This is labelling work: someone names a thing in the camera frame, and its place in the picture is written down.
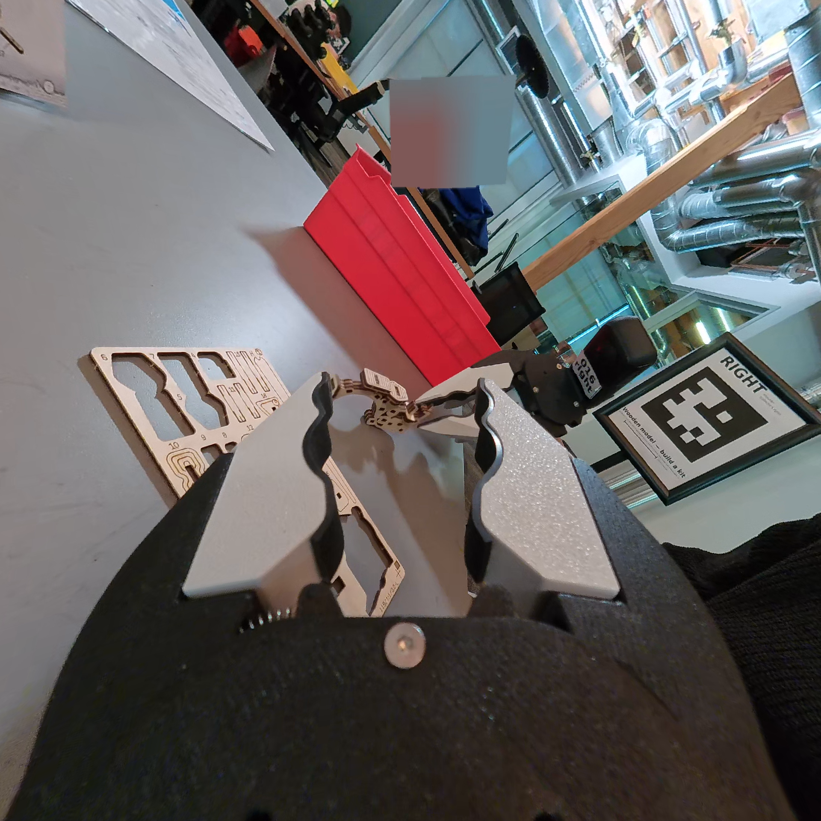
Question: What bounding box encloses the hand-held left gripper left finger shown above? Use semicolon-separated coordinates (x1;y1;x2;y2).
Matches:
183;371;347;609

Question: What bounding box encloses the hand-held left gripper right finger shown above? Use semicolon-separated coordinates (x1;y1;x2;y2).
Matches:
465;377;622;621

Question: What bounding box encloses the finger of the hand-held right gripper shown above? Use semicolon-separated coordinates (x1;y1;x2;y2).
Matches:
417;410;481;445
413;371;517;414

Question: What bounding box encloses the small wooden model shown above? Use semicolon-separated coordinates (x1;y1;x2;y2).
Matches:
337;367;425;435

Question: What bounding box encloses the laser-cut wooden parts sheet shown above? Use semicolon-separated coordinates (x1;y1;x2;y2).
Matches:
89;346;406;618

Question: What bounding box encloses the person's right forearm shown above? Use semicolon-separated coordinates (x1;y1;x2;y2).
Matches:
664;520;821;821

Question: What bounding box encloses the grey desk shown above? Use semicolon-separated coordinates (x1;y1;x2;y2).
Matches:
0;0;508;790

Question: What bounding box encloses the black panel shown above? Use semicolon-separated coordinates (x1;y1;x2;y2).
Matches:
478;262;546;344

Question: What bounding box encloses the red plastic bin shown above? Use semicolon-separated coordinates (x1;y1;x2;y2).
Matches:
303;144;501;387

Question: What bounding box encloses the framed marker sign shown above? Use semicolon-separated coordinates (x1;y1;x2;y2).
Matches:
593;332;821;506

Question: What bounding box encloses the blue cloth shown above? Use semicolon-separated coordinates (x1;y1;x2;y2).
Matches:
436;186;495;257

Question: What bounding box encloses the cluster of silver pipes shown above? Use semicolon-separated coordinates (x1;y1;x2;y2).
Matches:
597;0;821;264

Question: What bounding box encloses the black office chair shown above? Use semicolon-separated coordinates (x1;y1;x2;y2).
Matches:
282;80;392;151

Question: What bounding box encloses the black floor lamp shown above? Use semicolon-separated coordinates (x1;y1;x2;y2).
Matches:
513;35;551;97

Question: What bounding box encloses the red case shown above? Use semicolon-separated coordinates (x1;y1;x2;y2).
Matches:
224;26;267;68

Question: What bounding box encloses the laminated paper sheet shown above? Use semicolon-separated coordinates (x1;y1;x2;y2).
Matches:
67;0;275;153

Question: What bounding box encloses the white printed model box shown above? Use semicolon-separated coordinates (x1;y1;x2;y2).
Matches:
0;0;68;106

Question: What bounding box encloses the wooden post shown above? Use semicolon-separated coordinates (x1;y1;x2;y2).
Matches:
523;74;803;292

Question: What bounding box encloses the silver spiral duct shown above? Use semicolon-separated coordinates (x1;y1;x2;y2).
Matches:
475;0;591;187

